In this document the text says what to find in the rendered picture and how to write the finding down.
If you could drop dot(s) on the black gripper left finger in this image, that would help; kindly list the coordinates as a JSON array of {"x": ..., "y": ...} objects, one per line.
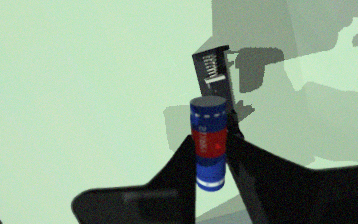
[{"x": 168, "y": 198}]

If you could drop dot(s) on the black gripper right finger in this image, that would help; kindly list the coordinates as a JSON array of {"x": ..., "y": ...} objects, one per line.
[{"x": 278, "y": 191}]

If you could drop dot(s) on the blue and red battery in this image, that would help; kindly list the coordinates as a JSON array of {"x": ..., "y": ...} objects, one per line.
[{"x": 208, "y": 119}]

